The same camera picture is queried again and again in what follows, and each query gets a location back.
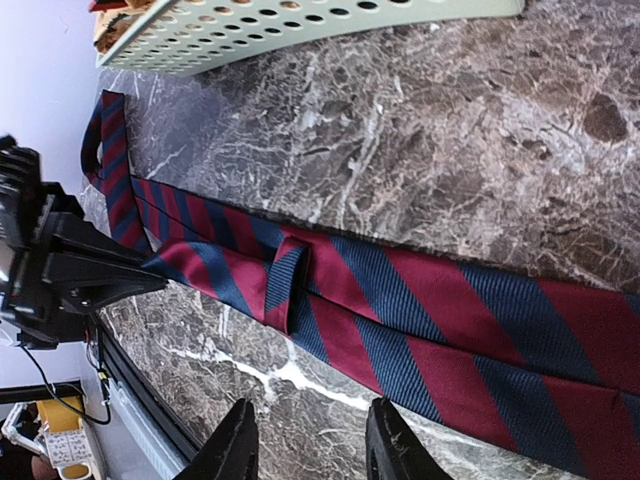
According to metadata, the red navy striped tie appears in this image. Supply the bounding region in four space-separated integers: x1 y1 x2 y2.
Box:
81 90 639 479

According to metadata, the yellow insect print tie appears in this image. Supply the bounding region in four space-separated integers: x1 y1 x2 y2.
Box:
89 0 156 55

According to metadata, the black front rail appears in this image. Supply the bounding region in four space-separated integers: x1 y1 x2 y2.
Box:
89 314 203 462

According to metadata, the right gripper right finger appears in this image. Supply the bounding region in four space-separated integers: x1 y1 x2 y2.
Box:
365 397 452 480

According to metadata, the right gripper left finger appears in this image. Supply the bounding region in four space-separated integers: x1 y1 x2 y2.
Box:
174 398 259 480

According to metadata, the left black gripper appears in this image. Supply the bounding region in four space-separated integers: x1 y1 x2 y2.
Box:
1 135 167 350

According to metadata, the white slotted cable duct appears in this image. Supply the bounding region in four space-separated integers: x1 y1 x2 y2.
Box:
109 380 183 479

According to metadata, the green perforated plastic basket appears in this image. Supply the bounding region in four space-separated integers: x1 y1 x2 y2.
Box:
96 0 525 76

